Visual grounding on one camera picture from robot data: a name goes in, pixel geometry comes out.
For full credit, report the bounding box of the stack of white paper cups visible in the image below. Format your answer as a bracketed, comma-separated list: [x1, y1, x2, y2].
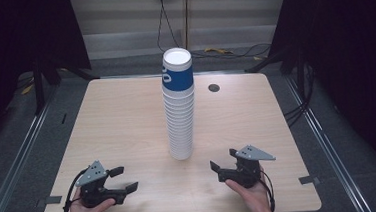
[161, 84, 201, 162]

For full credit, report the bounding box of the black hanging wall cable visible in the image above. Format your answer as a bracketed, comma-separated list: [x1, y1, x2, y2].
[154, 0, 186, 54]

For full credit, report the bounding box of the metal floor rail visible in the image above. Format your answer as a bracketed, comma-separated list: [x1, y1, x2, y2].
[283, 69, 376, 212]
[0, 84, 68, 212]

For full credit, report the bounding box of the person's right hand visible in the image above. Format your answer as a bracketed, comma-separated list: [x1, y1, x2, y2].
[224, 175, 275, 212]

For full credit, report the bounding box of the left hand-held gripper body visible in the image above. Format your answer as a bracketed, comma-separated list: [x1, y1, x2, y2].
[73, 158, 128, 210]

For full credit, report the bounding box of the grey tape strip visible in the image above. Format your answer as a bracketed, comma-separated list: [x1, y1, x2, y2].
[298, 174, 321, 185]
[44, 195, 63, 205]

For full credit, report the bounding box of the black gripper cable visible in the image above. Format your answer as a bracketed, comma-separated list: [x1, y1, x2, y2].
[58, 167, 93, 212]
[258, 166, 278, 212]

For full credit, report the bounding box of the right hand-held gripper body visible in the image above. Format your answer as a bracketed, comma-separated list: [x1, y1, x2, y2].
[226, 142, 279, 190]

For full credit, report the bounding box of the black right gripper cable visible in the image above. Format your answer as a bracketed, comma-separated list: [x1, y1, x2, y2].
[258, 166, 278, 212]

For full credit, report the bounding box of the black cable bundle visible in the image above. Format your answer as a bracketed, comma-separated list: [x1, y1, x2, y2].
[279, 61, 320, 127]

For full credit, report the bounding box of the black metal stand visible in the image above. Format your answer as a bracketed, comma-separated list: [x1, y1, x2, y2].
[29, 59, 64, 117]

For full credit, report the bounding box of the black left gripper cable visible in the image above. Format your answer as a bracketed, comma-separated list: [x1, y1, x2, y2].
[58, 167, 93, 212]

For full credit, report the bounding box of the dark curtain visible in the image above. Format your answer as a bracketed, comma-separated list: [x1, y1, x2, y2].
[0, 0, 97, 150]
[264, 0, 376, 194]

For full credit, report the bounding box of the black floor cable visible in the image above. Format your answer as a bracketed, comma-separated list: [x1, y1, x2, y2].
[190, 42, 273, 63]

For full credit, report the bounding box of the yellow floor tape piece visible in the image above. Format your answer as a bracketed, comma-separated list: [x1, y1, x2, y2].
[20, 83, 36, 97]
[204, 45, 234, 57]

